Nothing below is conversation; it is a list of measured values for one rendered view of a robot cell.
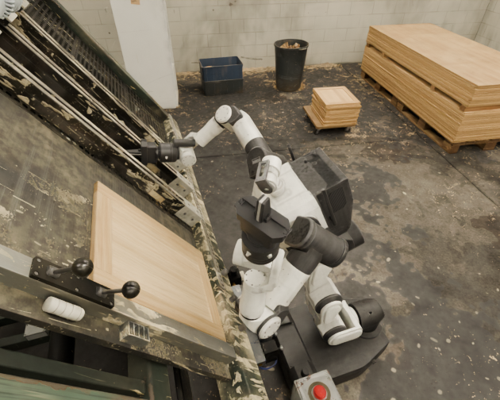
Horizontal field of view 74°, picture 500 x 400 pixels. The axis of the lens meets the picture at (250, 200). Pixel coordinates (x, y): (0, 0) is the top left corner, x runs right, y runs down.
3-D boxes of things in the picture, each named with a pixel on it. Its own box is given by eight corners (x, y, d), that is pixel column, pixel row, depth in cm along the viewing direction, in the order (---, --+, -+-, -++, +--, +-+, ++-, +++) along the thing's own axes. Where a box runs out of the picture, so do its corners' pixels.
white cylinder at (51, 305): (40, 313, 66) (75, 325, 71) (51, 305, 65) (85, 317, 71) (42, 301, 68) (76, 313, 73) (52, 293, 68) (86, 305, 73)
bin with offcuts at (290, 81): (308, 92, 511) (313, 47, 470) (275, 94, 505) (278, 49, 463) (299, 79, 550) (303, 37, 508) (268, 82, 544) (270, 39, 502)
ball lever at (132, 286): (101, 303, 77) (140, 301, 70) (87, 298, 74) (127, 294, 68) (107, 287, 79) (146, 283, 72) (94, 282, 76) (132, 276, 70)
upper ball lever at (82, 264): (53, 285, 69) (93, 279, 62) (36, 278, 66) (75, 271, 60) (62, 267, 71) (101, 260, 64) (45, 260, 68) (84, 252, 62)
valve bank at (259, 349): (287, 379, 139) (292, 352, 123) (255, 390, 135) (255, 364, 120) (250, 283, 175) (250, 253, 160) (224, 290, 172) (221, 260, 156)
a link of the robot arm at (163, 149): (140, 159, 153) (167, 159, 157) (142, 171, 146) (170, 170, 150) (140, 134, 145) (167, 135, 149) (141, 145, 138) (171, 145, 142)
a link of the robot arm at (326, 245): (309, 267, 106) (335, 233, 104) (321, 282, 98) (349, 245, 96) (282, 252, 102) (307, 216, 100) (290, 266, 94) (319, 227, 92)
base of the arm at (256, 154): (262, 167, 142) (280, 149, 137) (275, 190, 136) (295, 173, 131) (239, 160, 131) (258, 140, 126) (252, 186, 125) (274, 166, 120)
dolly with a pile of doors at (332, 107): (355, 133, 413) (363, 102, 387) (314, 137, 406) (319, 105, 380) (337, 112, 459) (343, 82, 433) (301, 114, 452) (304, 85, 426)
